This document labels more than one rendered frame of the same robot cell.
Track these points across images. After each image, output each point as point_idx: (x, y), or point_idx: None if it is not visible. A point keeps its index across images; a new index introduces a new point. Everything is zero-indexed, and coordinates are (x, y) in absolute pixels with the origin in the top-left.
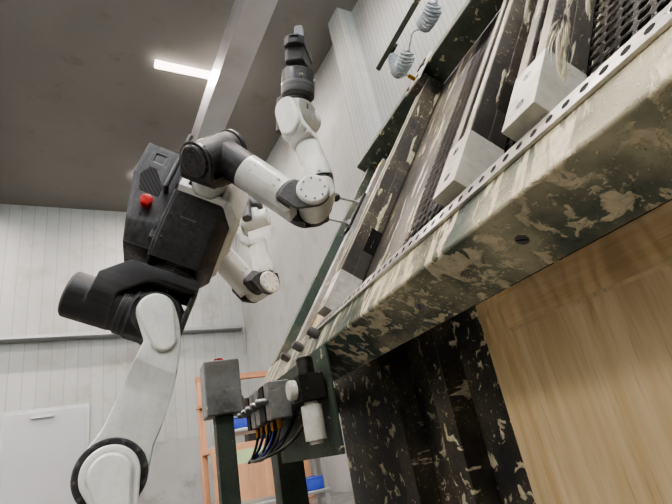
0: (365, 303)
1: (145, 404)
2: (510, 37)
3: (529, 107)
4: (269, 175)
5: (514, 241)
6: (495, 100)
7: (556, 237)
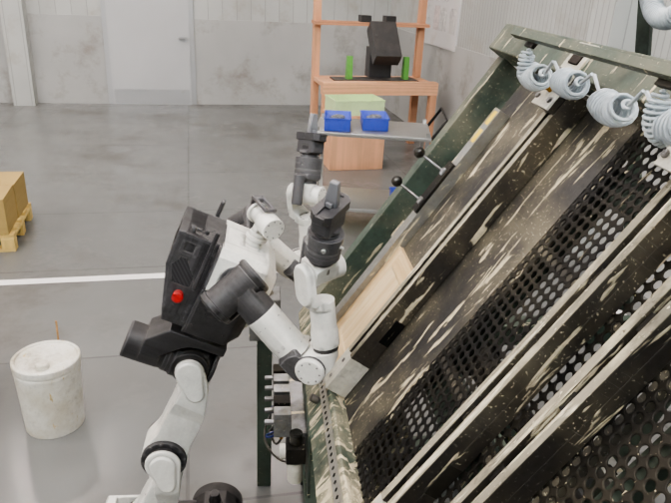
0: (321, 484)
1: (184, 424)
2: (490, 412)
3: None
4: (276, 341)
5: None
6: (426, 485)
7: None
